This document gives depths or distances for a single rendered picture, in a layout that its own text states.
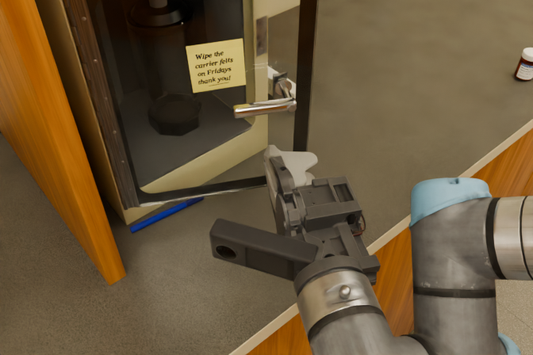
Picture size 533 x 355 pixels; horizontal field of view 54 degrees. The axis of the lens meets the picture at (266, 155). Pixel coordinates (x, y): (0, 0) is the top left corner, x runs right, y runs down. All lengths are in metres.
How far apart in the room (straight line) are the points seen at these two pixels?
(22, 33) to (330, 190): 0.35
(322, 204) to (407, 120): 0.62
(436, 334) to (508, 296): 1.60
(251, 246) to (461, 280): 0.20
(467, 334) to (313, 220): 0.18
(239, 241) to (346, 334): 0.14
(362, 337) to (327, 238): 0.12
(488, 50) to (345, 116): 0.47
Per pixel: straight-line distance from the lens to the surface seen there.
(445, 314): 0.51
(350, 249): 0.54
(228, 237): 0.54
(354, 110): 1.15
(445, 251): 0.51
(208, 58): 0.71
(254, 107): 0.72
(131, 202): 0.89
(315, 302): 0.50
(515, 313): 2.08
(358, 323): 0.48
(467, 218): 0.50
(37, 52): 0.59
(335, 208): 0.55
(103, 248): 0.81
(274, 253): 0.53
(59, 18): 0.72
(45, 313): 0.88
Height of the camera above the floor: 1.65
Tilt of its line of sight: 44 degrees down
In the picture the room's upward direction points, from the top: straight up
